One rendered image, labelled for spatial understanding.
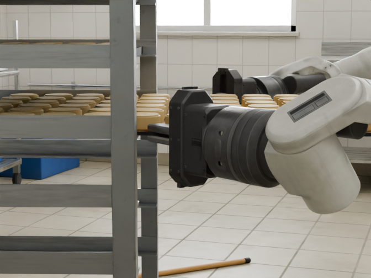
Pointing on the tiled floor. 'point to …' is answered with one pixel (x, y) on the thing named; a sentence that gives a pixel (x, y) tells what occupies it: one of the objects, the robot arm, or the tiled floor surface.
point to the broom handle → (202, 267)
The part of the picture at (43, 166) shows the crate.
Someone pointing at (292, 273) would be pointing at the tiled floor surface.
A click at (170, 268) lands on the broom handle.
